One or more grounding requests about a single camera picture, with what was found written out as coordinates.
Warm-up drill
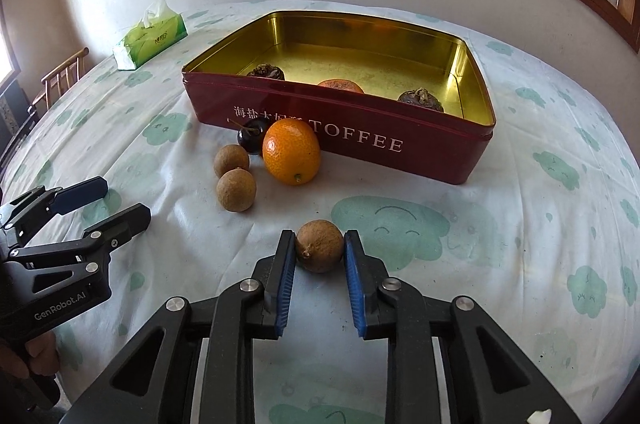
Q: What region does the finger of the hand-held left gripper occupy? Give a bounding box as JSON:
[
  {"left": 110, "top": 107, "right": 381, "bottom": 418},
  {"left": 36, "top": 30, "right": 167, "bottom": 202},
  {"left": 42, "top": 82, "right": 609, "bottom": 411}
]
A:
[
  {"left": 7, "top": 203, "right": 152, "bottom": 265},
  {"left": 0, "top": 176, "right": 109, "bottom": 251}
]

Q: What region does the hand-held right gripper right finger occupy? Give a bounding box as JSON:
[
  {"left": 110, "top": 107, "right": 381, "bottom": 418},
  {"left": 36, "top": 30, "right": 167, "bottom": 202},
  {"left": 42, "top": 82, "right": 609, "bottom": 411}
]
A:
[{"left": 343, "top": 229, "right": 583, "bottom": 424}]

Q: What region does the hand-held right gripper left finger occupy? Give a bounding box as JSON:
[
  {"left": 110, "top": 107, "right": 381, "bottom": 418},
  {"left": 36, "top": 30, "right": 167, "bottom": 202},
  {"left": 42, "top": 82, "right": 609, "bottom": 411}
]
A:
[{"left": 60, "top": 229, "right": 297, "bottom": 424}]

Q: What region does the brown longan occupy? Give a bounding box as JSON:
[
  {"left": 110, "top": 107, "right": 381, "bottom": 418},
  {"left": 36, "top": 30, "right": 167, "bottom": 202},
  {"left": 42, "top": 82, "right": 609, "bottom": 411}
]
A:
[
  {"left": 216, "top": 168, "right": 258, "bottom": 212},
  {"left": 213, "top": 144, "right": 251, "bottom": 179},
  {"left": 295, "top": 220, "right": 346, "bottom": 273}
]

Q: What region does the red and gold tin box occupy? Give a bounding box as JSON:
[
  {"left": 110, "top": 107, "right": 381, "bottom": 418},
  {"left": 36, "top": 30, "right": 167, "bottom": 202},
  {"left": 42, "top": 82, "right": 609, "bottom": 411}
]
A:
[{"left": 181, "top": 10, "right": 497, "bottom": 185}]

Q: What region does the dark wrinkled round fruit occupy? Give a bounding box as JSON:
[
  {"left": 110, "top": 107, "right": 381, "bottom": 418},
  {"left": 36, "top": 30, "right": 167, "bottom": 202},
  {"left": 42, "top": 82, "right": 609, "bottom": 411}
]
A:
[
  {"left": 246, "top": 62, "right": 286, "bottom": 82},
  {"left": 397, "top": 88, "right": 445, "bottom": 113}
]

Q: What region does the small orange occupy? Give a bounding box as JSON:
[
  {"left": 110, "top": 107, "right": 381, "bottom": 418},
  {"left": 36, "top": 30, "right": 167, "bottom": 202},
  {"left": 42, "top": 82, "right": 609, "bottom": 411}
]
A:
[
  {"left": 262, "top": 118, "right": 322, "bottom": 186},
  {"left": 316, "top": 78, "right": 366, "bottom": 95}
]

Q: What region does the person's left hand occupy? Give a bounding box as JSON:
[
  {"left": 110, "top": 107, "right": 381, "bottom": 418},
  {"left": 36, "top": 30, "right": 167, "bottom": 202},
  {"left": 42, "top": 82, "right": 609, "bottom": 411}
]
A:
[{"left": 0, "top": 333, "right": 62, "bottom": 381}]

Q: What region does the white cloud print tablecloth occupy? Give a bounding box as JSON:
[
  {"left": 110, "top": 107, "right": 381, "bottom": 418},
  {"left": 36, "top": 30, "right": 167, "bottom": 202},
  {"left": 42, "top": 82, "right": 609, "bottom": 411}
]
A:
[{"left": 0, "top": 0, "right": 640, "bottom": 424}]

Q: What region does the dark wooden cabinet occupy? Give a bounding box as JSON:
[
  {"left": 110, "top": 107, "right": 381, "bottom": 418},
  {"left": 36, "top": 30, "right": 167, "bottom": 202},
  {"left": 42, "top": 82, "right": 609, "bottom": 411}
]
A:
[{"left": 0, "top": 76, "right": 41, "bottom": 165}]

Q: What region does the wooden chair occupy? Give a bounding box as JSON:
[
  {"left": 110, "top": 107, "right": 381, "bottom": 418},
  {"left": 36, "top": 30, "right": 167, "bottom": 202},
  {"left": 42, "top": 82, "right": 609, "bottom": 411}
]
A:
[{"left": 27, "top": 47, "right": 90, "bottom": 117}]

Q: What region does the dark cherry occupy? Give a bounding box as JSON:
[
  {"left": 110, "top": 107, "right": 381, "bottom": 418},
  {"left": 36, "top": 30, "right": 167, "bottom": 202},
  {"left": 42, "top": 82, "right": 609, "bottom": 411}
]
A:
[{"left": 227, "top": 118, "right": 271, "bottom": 156}]

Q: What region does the narrow bright window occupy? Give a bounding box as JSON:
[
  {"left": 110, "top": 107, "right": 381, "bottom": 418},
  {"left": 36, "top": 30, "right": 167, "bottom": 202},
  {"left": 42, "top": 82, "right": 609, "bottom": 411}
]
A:
[{"left": 0, "top": 0, "right": 21, "bottom": 89}]

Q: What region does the green tissue pack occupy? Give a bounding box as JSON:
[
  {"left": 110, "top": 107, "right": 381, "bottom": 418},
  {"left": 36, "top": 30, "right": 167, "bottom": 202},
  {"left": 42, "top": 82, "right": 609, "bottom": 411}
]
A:
[{"left": 112, "top": 0, "right": 189, "bottom": 70}]

